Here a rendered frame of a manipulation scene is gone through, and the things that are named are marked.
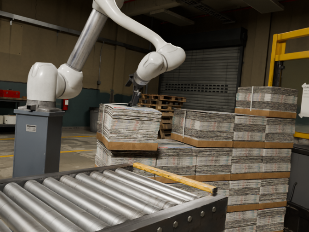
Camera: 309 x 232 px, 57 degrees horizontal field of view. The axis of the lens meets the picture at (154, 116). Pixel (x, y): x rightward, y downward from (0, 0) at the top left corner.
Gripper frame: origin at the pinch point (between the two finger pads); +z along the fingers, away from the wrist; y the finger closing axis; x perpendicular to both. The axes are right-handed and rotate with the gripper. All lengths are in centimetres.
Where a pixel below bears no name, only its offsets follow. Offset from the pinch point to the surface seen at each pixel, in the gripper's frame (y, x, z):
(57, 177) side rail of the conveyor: 54, -44, -32
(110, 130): 24.7, -14.4, -5.5
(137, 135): 26.9, 1.4, -5.0
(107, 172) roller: 52, -23, -28
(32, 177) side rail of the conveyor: 54, -52, -33
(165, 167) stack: 41.8, 24.6, 12.0
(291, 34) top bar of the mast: -74, 161, -6
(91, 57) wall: -443, 125, 614
